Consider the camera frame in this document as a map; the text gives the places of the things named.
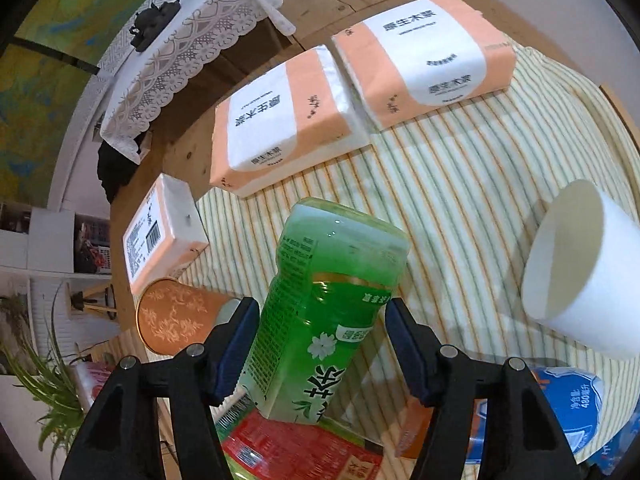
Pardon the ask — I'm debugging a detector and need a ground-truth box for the green tea bottle cup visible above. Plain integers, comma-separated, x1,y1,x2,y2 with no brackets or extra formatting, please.
240,197,410,425

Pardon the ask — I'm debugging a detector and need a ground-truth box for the orange patterned paper cup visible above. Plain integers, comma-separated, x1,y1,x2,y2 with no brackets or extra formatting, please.
136,278,240,356

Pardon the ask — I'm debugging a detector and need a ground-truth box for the grapefruit label bottle cup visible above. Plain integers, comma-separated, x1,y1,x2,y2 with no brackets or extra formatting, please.
213,396,384,480

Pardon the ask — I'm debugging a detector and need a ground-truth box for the white paper cup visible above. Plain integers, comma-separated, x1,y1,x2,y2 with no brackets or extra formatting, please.
522,180,639,360

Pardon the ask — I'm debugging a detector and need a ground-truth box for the green spider plant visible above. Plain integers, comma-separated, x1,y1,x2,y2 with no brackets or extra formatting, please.
1,290,114,474

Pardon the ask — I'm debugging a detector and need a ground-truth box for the tissue pack with barcode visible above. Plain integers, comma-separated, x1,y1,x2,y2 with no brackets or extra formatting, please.
122,174,209,297

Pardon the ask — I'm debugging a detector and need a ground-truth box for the striped yellow tablecloth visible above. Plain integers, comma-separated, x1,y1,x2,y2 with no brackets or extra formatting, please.
174,47,639,479

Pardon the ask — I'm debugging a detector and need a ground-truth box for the tissue pack middle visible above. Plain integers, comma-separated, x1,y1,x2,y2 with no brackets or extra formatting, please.
209,46,370,197

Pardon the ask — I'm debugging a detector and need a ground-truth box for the tissue pack far right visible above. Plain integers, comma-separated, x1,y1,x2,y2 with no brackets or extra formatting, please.
332,0,516,130

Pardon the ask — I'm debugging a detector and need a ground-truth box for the black teapot set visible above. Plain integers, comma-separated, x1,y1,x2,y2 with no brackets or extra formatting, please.
129,0,181,53

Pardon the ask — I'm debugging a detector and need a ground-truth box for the white lace tablecloth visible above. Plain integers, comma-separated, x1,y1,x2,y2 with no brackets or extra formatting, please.
100,0,296,165

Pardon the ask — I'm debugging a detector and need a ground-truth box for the wooden platform bench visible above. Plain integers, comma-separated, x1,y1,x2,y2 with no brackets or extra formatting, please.
111,0,639,330

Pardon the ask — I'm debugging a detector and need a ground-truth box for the green landscape wall painting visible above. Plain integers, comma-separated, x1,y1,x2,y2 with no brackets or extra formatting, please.
1,0,145,207

